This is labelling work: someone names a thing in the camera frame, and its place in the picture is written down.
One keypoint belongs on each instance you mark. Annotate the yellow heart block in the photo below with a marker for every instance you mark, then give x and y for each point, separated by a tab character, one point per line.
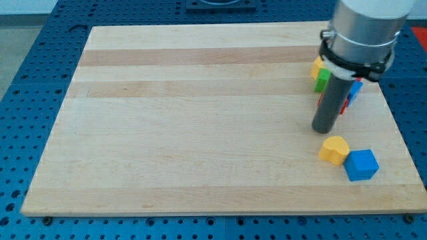
334	149

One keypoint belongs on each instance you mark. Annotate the blue cube block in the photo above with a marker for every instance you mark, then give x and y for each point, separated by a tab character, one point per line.
361	165

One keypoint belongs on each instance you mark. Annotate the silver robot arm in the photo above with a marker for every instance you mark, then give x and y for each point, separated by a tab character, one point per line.
364	31

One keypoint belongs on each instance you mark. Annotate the wooden board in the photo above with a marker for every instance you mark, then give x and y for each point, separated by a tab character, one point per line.
166	120

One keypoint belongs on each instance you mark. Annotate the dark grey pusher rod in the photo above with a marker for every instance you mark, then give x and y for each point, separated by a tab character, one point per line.
330	106

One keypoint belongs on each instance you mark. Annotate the green block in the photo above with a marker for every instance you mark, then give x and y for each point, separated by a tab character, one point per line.
322	80

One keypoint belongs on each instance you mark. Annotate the blue block behind rod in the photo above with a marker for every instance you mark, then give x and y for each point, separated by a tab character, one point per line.
356	87

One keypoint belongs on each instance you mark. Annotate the red block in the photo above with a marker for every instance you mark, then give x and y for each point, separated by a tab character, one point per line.
345	105

